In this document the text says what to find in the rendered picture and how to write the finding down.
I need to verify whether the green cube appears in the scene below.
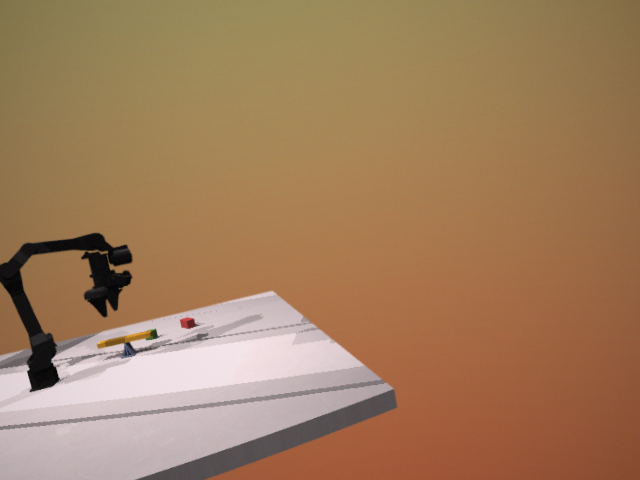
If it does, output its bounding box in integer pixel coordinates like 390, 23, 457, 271
146, 328, 158, 341

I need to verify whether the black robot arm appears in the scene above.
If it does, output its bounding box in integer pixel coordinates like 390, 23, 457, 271
0, 233, 133, 392

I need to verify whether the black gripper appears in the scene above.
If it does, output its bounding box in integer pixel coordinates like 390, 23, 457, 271
83, 267, 124, 317

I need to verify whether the red rectangular bar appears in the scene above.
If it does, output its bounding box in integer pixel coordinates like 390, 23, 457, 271
180, 317, 196, 329

